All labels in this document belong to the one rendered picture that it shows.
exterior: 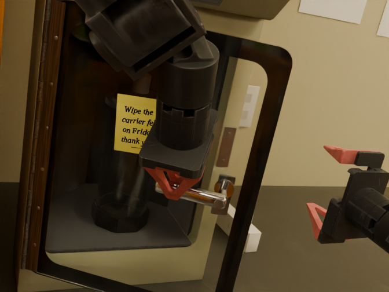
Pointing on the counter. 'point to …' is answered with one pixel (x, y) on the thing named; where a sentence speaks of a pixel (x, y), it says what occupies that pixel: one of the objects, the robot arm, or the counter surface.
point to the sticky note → (133, 121)
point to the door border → (32, 263)
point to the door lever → (199, 195)
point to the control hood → (248, 7)
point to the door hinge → (36, 128)
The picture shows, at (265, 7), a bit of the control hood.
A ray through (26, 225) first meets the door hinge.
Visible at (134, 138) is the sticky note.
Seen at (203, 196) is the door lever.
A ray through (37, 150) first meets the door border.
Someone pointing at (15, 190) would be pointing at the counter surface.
